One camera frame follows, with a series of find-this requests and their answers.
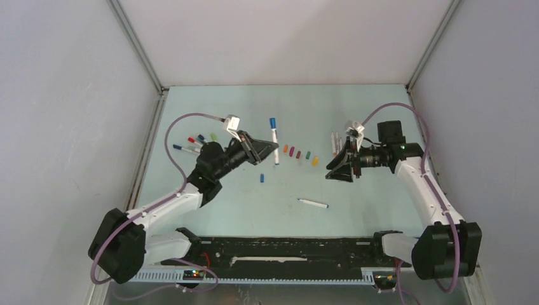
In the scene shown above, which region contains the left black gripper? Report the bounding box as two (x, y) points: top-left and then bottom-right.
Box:
(213, 130), (277, 180)

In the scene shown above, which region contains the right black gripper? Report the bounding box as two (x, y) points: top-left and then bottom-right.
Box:
(325, 137), (387, 182)

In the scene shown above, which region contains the orange cap marker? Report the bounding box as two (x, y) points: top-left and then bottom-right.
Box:
(331, 132), (338, 156)

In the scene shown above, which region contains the magenta cap marker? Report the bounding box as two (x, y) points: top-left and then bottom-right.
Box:
(334, 132), (341, 154)

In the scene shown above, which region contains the blue cap thick marker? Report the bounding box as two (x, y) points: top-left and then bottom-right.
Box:
(269, 118), (280, 165)

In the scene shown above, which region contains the blue cap thin marker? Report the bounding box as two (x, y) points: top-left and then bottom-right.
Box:
(297, 198), (329, 208)

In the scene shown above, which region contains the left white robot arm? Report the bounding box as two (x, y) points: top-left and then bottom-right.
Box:
(88, 130), (278, 284)

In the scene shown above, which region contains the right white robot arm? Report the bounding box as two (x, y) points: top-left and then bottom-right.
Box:
(325, 121), (482, 280)

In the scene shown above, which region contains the dark blue cap marker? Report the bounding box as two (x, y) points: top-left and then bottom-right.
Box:
(172, 144), (200, 154)

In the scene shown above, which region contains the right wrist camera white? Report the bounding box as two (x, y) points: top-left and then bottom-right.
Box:
(345, 120), (365, 152)

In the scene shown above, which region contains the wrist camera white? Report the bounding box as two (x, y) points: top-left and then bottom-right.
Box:
(223, 114), (240, 140)
(345, 120), (365, 152)

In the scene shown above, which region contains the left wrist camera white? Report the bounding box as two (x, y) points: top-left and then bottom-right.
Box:
(223, 114), (240, 140)

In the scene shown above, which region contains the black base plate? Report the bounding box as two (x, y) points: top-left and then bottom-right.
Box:
(176, 227), (397, 280)

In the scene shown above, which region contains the aluminium frame rail left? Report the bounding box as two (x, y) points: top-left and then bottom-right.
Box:
(106, 1), (168, 210)

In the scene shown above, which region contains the aluminium frame rail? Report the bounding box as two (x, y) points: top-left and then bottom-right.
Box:
(106, 1), (168, 210)
(404, 0), (464, 224)

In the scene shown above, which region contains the grey cable duct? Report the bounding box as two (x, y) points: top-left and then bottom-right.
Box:
(128, 268), (396, 285)

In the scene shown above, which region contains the aluminium frame rail right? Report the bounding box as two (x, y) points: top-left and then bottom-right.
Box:
(404, 0), (464, 224)

